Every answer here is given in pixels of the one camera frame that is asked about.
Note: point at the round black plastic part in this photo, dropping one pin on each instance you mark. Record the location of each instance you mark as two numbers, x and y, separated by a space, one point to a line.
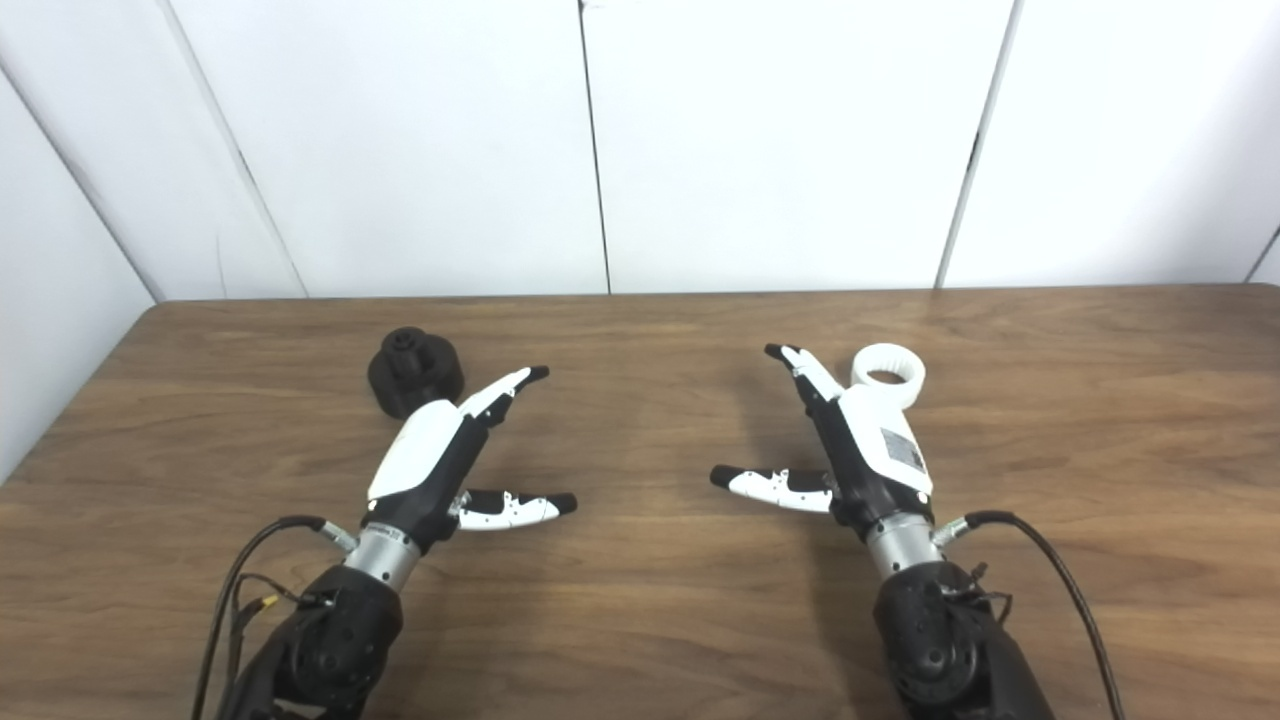
415 375

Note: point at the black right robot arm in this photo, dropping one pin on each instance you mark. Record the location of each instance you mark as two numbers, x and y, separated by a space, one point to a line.
945 650

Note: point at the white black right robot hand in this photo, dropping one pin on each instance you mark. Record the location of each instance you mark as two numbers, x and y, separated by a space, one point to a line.
885 450

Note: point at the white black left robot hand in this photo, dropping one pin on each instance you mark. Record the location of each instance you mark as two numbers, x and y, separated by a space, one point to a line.
420 450

